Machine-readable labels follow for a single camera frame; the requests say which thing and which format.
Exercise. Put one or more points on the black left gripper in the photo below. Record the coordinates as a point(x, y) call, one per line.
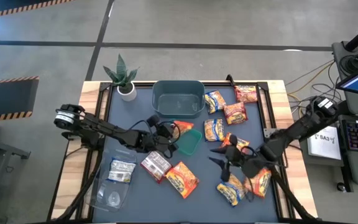
point(155, 138)

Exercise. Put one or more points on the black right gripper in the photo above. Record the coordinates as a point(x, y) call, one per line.
point(247, 161)

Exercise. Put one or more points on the orange chicken ramen pack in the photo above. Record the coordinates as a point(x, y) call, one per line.
point(182, 180)
point(259, 185)
point(242, 142)
point(185, 127)

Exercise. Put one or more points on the blue Maruchan ramen pack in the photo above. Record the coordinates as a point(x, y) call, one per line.
point(121, 171)
point(214, 130)
point(232, 191)
point(214, 102)

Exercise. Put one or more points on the red beef ramen pack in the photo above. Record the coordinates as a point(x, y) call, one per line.
point(235, 113)
point(155, 166)
point(246, 94)

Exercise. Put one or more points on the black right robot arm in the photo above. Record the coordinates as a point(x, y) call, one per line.
point(297, 127)

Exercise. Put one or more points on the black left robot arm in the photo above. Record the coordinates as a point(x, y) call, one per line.
point(104, 127)

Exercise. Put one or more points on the small teal plastic bin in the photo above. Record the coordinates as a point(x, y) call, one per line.
point(190, 143)

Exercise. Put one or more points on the large grey-blue plastic bin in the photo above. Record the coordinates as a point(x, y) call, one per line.
point(179, 105)

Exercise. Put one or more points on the grey-blue table mat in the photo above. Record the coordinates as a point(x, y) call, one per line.
point(197, 211)

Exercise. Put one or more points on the snake plant in white pot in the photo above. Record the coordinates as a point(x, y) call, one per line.
point(127, 93)

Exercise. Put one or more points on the clear plastic bin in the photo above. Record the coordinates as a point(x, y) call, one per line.
point(110, 196)

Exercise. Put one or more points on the white SA3 paper sign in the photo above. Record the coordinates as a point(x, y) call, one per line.
point(325, 146)

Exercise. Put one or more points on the black caster wheel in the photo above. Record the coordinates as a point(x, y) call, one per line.
point(341, 186)

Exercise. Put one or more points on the black hazard-striped floor mat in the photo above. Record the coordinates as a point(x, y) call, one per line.
point(8, 99)

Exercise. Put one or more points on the silver metal bracket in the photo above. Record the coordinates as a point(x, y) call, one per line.
point(268, 133)

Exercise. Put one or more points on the black camera bracket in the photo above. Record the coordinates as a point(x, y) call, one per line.
point(229, 80)

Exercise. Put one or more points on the black diagonal frame strut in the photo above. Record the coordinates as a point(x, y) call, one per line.
point(80, 193)
point(292, 199)

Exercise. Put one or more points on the black aluminium table frame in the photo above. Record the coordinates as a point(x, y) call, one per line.
point(103, 85)

